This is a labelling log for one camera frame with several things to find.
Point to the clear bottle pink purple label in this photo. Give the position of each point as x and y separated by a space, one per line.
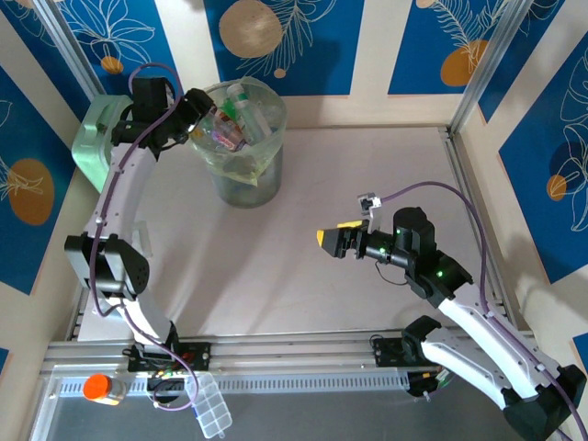
227 133

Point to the clear bottle flower label green cap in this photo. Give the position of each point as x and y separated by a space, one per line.
250 115

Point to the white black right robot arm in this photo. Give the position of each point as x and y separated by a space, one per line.
482 331

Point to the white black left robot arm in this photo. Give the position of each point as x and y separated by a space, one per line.
124 184

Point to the green plastic bin bag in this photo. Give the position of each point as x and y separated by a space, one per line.
271 142

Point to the grey mesh waste bin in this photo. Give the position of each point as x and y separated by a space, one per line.
257 188

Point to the mint green carry case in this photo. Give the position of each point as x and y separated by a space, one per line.
89 156

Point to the clear compartment organizer box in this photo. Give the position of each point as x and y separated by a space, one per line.
211 409

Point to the orange capped jar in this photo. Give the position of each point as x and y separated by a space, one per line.
98 388

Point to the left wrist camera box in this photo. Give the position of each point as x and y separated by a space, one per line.
171 97

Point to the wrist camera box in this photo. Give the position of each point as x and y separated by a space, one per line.
171 97
369 204

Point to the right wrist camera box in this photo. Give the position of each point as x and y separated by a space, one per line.
369 204

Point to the aluminium frame post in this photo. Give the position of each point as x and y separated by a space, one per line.
73 50
487 69

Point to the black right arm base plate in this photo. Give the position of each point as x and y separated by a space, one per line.
388 351

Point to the aluminium mounting rail frame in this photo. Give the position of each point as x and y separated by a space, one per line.
294 353

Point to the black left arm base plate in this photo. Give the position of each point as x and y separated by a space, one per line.
197 356

